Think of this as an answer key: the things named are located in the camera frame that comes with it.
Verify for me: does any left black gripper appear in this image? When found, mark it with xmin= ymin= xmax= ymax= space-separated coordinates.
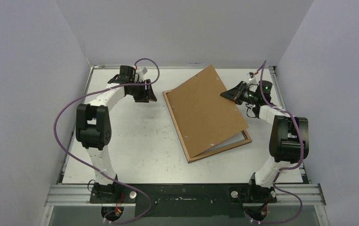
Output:
xmin=129 ymin=80 xmax=156 ymax=103

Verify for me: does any blue wooden picture frame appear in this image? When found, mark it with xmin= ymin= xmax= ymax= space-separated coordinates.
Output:
xmin=162 ymin=89 xmax=253 ymax=164

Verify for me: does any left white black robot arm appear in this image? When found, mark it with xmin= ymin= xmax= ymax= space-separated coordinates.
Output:
xmin=75 ymin=65 xmax=157 ymax=203

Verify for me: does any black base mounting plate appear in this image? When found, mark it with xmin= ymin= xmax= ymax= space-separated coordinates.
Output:
xmin=89 ymin=183 xmax=277 ymax=221

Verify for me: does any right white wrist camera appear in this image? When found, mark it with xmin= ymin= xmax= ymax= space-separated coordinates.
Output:
xmin=247 ymin=72 xmax=258 ymax=85

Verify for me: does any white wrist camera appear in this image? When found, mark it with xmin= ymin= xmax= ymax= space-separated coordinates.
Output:
xmin=247 ymin=72 xmax=258 ymax=85
xmin=134 ymin=67 xmax=147 ymax=83

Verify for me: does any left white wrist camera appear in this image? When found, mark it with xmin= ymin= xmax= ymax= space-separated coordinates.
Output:
xmin=134 ymin=67 xmax=147 ymax=83

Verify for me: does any aluminium front rail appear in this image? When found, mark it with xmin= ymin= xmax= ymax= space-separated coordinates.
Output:
xmin=45 ymin=184 xmax=326 ymax=207

